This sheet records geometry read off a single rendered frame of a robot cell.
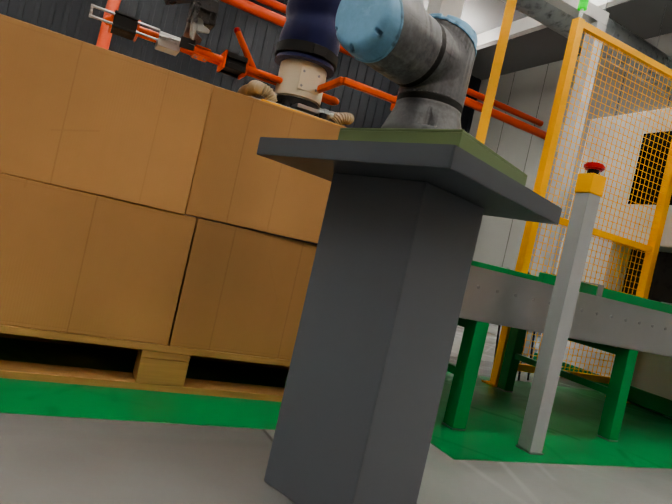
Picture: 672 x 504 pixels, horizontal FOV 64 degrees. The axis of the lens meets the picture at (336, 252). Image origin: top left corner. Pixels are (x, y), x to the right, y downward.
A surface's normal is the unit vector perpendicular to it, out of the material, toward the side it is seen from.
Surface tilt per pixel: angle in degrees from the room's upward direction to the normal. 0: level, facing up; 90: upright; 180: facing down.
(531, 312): 90
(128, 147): 90
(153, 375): 90
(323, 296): 90
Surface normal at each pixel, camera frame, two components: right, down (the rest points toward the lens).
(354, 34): -0.70, -0.10
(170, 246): 0.42, 0.10
